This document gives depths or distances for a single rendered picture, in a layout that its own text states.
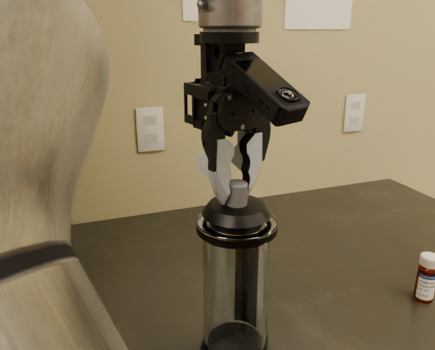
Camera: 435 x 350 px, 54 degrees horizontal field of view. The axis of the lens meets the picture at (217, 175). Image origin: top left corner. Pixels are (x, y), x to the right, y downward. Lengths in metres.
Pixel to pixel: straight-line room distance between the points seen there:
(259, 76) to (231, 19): 0.07
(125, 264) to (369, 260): 0.52
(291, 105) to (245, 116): 0.08
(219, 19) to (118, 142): 0.67
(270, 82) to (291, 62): 0.75
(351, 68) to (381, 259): 0.60
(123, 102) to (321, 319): 0.68
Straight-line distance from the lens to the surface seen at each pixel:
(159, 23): 1.10
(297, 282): 0.87
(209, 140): 0.50
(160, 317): 0.77
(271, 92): 0.47
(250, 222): 0.53
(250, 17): 0.50
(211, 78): 0.54
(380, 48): 1.41
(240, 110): 0.51
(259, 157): 0.55
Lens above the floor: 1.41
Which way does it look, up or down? 19 degrees down
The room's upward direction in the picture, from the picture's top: straight up
